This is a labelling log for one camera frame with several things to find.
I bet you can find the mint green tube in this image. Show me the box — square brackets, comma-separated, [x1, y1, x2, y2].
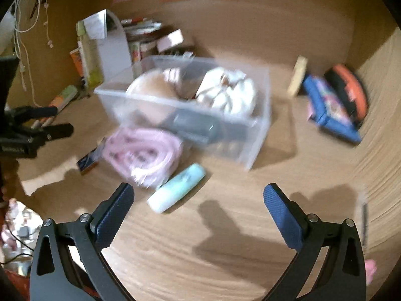
[147, 163, 206, 213]

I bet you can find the pink rope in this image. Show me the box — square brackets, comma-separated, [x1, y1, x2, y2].
[101, 126, 184, 189]

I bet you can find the beige puff container purple sticker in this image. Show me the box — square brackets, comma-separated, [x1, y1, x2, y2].
[125, 69, 179, 125]

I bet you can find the dark green bottle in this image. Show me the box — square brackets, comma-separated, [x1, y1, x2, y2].
[161, 110, 247, 145]

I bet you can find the white drawstring cloth bag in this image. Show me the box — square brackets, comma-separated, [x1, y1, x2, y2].
[195, 67, 258, 117]

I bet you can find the person's right hand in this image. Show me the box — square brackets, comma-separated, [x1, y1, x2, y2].
[364, 260, 377, 286]

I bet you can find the orange capped pen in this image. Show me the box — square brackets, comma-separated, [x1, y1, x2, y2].
[31, 118, 47, 129]

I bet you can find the white lip balm stick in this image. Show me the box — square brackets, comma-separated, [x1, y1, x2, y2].
[41, 116, 56, 128]

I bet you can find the green orange tube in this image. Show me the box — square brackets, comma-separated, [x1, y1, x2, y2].
[49, 85, 78, 111]

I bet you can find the orange box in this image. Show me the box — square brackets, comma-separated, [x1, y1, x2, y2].
[69, 48, 84, 78]

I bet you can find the yellow-green spray bottle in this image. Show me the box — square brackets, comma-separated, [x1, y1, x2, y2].
[76, 20, 104, 90]

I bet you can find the white folded paper stand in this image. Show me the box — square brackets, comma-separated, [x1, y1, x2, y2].
[83, 9, 132, 83]

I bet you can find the fruit pattern booklet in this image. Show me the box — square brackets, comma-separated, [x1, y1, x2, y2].
[129, 41, 141, 64]

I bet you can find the stack of booklets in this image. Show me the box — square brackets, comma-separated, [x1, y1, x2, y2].
[120, 18, 164, 41]

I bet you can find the pink white small box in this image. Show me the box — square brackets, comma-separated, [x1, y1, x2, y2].
[156, 29, 184, 54]

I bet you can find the blue zip pouch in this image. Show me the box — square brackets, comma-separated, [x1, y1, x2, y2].
[303, 75, 362, 145]

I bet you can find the clear plastic storage bin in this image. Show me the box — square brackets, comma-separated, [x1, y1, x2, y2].
[94, 56, 271, 171]

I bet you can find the cream small bottle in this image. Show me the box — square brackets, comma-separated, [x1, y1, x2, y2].
[287, 55, 309, 97]

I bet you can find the black orange round case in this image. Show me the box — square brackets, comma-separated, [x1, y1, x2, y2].
[324, 64, 369, 128]

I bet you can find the white string cord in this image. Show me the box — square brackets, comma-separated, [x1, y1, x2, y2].
[12, 0, 54, 108]

